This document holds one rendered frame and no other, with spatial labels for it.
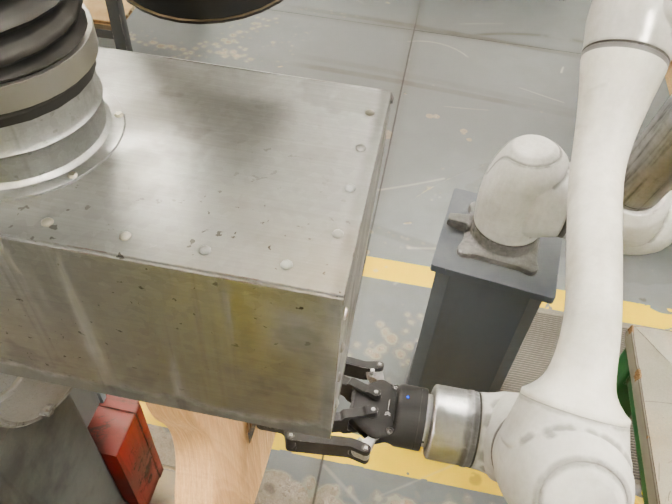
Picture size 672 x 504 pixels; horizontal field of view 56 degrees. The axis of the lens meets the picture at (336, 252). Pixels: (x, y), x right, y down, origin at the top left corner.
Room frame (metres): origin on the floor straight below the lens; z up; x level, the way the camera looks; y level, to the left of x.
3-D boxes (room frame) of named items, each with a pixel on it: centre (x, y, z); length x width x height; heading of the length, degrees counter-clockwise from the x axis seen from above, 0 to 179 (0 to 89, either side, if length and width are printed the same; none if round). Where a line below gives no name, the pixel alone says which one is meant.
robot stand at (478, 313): (1.04, -0.38, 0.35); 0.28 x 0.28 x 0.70; 75
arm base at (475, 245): (1.05, -0.36, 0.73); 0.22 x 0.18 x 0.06; 75
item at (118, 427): (0.57, 0.49, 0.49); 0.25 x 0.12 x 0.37; 82
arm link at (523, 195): (1.04, -0.39, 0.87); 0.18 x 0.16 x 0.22; 75
